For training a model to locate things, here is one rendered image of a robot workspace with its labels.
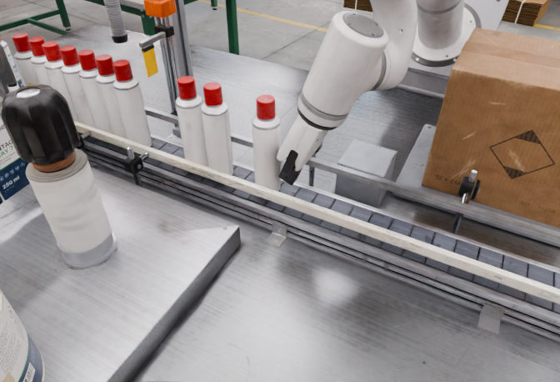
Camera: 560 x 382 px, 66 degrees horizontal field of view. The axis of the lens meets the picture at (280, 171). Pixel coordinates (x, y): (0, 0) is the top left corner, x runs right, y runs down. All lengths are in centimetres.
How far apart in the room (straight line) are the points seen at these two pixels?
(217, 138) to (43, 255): 36
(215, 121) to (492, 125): 51
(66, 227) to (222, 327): 29
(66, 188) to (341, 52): 43
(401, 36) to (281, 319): 47
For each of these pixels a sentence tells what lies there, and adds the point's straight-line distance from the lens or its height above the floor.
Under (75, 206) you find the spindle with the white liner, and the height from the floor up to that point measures 101.
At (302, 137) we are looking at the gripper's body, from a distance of 69.
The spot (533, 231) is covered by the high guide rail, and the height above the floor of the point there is 96.
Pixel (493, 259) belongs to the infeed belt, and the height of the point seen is 88.
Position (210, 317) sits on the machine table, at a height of 83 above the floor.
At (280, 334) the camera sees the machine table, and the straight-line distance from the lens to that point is 72.
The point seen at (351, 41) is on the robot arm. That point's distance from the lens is 60.
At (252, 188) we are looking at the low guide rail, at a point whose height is 91.
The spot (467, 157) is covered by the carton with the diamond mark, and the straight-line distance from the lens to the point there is 91.
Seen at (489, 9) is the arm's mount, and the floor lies 105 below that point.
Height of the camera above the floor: 144
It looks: 38 degrees down
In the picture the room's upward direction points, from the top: straight up
